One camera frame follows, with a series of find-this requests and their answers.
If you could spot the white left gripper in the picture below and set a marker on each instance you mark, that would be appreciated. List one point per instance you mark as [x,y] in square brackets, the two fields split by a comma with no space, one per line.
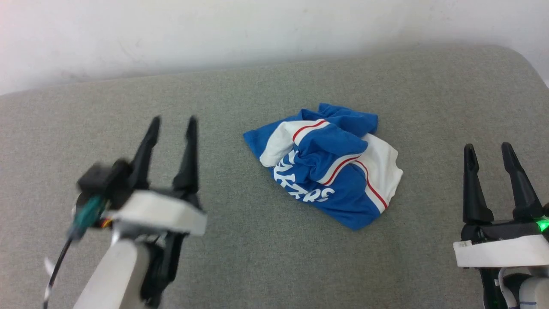
[163,212]

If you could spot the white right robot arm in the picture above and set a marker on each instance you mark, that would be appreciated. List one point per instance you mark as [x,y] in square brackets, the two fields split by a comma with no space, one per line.
[536,292]

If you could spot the blue white Lakers jersey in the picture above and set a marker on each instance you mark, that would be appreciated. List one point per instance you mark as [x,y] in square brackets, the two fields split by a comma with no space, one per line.
[330,150]

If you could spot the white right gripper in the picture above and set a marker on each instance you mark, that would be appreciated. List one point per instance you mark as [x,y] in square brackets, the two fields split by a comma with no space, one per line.
[502,251]

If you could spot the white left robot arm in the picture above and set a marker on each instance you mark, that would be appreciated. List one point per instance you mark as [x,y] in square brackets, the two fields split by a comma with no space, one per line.
[116,274]

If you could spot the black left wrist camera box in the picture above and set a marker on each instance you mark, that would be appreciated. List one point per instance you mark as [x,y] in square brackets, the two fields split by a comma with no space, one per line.
[105,178]

